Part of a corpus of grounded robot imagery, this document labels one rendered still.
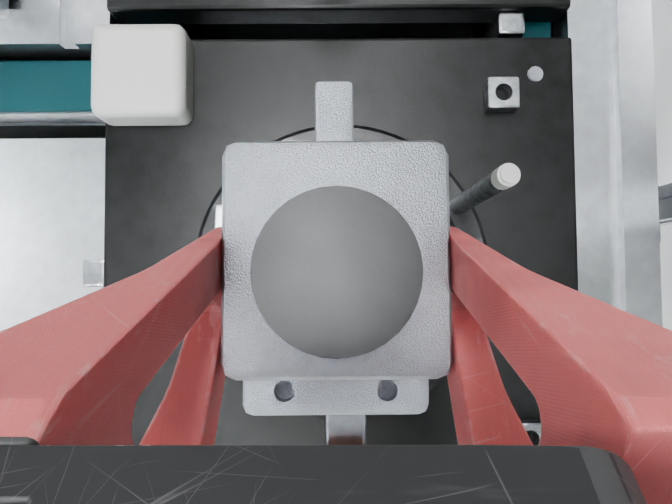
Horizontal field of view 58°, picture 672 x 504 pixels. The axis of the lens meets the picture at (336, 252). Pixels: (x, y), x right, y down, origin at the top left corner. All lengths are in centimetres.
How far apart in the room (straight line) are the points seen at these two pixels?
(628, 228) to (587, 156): 4
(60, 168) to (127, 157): 8
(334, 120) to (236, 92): 17
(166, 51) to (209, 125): 4
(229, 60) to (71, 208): 14
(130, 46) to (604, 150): 25
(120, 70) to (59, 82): 7
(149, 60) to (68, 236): 13
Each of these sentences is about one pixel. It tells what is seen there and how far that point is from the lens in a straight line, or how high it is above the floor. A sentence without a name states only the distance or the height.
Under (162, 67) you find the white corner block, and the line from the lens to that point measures 31.
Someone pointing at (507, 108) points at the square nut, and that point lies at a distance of 32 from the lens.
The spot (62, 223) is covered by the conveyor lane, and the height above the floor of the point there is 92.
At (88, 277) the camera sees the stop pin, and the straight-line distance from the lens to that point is 33.
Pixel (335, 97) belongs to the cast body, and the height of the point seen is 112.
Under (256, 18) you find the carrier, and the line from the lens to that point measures 35.
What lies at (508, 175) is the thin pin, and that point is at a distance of 21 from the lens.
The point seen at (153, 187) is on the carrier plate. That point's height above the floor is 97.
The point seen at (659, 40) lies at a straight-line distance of 50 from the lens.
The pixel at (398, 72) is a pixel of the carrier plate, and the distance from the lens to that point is 32.
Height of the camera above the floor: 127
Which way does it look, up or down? 87 degrees down
